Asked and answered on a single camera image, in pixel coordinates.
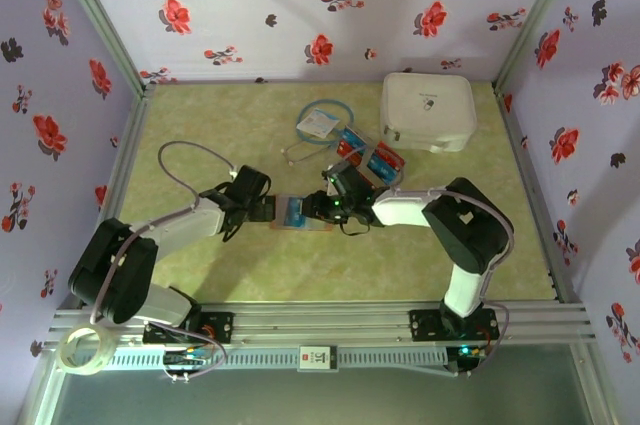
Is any blue credit card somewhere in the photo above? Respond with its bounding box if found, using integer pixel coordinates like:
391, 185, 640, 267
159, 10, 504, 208
343, 126, 370, 147
366, 153, 401, 181
286, 196, 307, 227

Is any red credit card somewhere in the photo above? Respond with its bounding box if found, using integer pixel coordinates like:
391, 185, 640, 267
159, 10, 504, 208
337, 139, 365, 162
376, 141, 406, 166

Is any white badge card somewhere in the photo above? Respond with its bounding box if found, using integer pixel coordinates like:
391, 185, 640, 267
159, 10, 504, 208
294, 109, 340, 139

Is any white zip case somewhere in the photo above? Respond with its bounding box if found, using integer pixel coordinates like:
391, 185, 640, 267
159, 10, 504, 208
378, 72, 479, 154

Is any small white label tag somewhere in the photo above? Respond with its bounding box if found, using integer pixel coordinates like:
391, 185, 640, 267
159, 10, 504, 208
298, 344, 340, 372

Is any small circuit board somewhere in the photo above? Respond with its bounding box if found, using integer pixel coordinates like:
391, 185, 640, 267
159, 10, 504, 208
455, 344, 489, 362
162, 348, 214, 369

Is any clear tape roll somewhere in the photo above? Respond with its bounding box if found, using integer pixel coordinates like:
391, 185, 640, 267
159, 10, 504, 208
58, 323, 115, 376

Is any thin grey cord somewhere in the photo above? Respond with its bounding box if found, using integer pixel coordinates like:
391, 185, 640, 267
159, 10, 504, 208
280, 137, 331, 166

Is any coiled blue cable packet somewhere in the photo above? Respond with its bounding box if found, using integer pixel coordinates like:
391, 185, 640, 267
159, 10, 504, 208
294, 99, 356, 146

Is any aluminium frame rail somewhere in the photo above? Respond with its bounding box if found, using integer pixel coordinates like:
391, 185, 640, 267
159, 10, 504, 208
43, 300, 599, 347

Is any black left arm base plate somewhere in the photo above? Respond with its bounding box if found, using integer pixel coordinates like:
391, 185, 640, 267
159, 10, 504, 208
143, 312, 235, 345

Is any aluminium side rail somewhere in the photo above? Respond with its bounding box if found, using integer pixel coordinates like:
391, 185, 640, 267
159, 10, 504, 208
52, 83, 157, 311
492, 82, 586, 305

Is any white slotted cable duct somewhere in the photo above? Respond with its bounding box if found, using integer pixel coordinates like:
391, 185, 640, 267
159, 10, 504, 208
107, 347, 449, 371

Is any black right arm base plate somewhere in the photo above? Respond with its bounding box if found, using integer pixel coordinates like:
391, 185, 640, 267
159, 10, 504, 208
409, 308, 500, 342

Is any aluminium frame post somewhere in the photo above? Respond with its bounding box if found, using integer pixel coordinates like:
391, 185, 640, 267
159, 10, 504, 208
44, 0, 157, 96
492, 0, 587, 91

